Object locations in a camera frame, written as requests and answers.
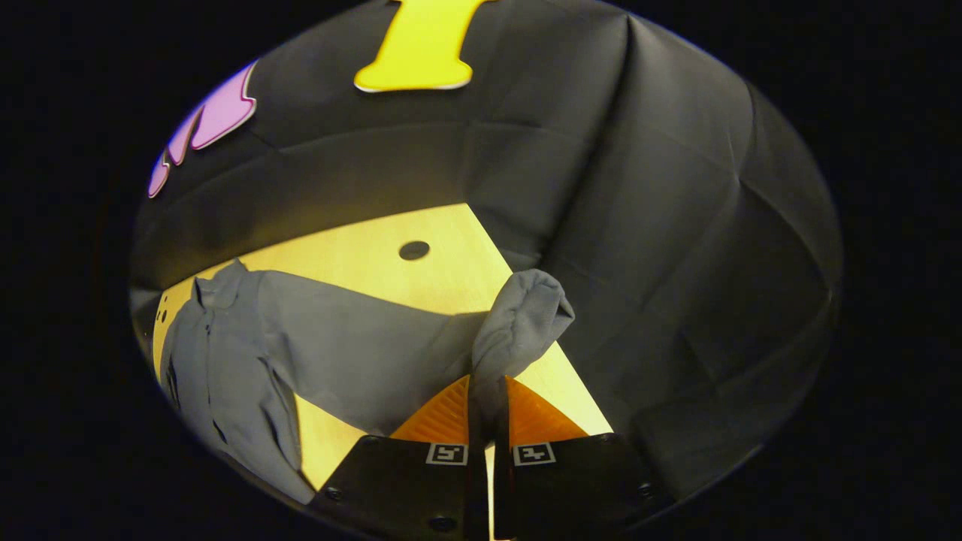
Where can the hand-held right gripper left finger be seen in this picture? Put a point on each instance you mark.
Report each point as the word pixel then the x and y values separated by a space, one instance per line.
pixel 406 481

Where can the black backdrop cloth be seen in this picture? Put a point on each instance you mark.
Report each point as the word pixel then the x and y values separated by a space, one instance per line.
pixel 639 225

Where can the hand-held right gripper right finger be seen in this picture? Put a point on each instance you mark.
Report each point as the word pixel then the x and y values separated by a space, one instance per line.
pixel 571 481

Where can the grey long-sleeved shirt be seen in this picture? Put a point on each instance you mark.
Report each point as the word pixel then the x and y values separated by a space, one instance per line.
pixel 338 338

